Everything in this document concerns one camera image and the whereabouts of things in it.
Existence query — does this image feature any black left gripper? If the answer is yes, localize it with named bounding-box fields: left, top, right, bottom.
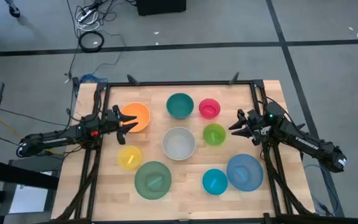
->
left=104, top=105, right=139, bottom=146

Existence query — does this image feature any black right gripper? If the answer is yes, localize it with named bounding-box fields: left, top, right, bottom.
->
left=228, top=109, right=265, bottom=146

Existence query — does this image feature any small yellow plastic bowl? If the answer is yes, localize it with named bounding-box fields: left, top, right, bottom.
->
left=117, top=145, right=143, bottom=170

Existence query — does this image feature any orange plastic bowl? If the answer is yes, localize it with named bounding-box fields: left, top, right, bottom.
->
left=119, top=102, right=151, bottom=133

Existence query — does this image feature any small light green bowl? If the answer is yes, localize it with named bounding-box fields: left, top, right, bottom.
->
left=202, top=123, right=227, bottom=146

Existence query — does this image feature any small pink plastic bowl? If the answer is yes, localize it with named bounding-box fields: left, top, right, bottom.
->
left=198, top=98, right=221, bottom=120

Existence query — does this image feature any large blue plastic bowl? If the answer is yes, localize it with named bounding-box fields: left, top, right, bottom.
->
left=226, top=153, right=264, bottom=192

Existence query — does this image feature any dark teal plastic bowl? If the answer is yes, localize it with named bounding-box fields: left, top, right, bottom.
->
left=165, top=92, right=195, bottom=119

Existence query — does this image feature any grey plastic bowl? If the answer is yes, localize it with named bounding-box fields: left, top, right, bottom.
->
left=162, top=126, right=197, bottom=161

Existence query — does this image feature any small cyan plastic bowl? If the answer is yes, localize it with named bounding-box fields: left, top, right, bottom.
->
left=202, top=168, right=229, bottom=196

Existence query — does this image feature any large green plastic bowl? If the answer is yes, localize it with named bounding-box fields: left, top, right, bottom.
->
left=134, top=161, right=173, bottom=200

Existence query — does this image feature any power strip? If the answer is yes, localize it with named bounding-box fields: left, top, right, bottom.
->
left=76, top=7, right=99, bottom=22

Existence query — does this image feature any black box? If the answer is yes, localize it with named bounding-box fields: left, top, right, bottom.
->
left=135, top=0, right=188, bottom=16

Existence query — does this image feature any black chair castor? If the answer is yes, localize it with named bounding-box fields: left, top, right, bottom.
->
left=7, top=4, right=21, bottom=19

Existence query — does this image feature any black frame clamp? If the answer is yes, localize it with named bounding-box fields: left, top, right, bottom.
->
left=228, top=71, right=241, bottom=85
left=126, top=73, right=141, bottom=86

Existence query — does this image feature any blue cable bundle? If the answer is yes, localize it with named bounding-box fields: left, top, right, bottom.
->
left=79, top=73, right=108, bottom=84

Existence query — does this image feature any black aluminium table frame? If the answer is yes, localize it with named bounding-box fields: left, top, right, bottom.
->
left=54, top=79, right=316, bottom=224

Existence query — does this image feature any coiled black cable ring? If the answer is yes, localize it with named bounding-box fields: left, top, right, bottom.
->
left=78, top=30, right=105, bottom=53

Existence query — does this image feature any thin blue cable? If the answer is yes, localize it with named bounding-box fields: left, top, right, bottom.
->
left=303, top=163, right=341, bottom=216

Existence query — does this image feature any coiled white cable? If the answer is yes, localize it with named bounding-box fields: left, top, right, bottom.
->
left=75, top=9, right=101, bottom=32

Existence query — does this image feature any yellow cable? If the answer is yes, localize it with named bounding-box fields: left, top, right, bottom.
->
left=0, top=118, right=22, bottom=138

